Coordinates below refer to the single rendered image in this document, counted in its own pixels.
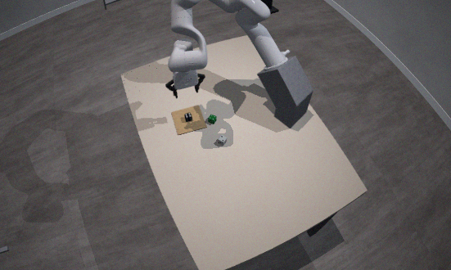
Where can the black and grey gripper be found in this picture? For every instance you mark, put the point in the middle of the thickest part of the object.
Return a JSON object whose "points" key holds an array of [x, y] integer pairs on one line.
{"points": [[185, 80]]}

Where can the brown mat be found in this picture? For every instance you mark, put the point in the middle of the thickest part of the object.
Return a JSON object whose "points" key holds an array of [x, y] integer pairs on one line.
{"points": [[182, 126]]}

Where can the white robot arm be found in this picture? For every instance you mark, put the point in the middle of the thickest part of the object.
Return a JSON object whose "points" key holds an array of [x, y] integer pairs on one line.
{"points": [[249, 18]]}

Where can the green die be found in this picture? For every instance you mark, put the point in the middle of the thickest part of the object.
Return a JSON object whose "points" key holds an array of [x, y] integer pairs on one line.
{"points": [[212, 119]]}

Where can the black die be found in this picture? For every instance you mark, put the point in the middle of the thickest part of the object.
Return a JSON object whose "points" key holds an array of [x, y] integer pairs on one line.
{"points": [[188, 117]]}

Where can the white die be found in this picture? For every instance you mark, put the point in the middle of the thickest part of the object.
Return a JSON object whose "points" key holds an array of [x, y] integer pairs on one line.
{"points": [[222, 140]]}

